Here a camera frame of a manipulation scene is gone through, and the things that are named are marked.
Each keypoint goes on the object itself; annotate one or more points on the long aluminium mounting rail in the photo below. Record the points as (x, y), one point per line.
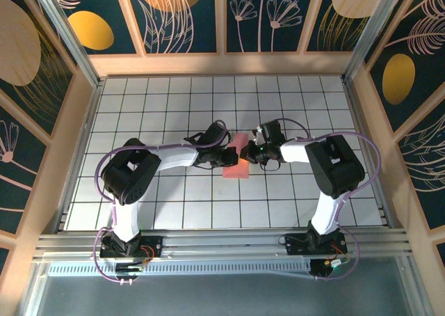
(222, 243)

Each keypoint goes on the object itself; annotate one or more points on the aluminium corner post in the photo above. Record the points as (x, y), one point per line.
(67, 37)
(370, 34)

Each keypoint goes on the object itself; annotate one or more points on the pink paper sheet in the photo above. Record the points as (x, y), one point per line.
(236, 171)

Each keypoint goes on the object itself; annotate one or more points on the leaf outlines wall panel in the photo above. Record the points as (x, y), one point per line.
(427, 163)

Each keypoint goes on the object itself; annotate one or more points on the yellow oval fern wall panel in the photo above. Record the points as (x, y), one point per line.
(398, 79)

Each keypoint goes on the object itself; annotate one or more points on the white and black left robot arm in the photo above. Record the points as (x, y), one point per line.
(174, 157)

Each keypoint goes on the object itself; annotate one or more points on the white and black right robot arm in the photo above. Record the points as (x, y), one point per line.
(295, 150)

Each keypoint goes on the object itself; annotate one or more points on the single flower wall panel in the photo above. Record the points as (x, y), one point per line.
(14, 177)

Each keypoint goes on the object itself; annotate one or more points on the yellow ovals wall panel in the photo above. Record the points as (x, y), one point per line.
(90, 30)

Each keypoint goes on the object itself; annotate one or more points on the aluminium side rail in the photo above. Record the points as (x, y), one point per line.
(361, 121)
(89, 110)

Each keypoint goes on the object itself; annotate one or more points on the flower outlines wall panel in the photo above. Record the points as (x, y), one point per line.
(264, 34)

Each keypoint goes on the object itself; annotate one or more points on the black controller board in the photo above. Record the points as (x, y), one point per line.
(321, 269)
(128, 268)

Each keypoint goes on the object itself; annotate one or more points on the large beige disc wall panel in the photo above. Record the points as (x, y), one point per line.
(17, 44)

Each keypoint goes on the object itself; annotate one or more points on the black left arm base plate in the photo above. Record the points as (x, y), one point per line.
(153, 243)

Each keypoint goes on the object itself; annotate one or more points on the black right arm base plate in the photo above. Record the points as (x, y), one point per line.
(295, 244)

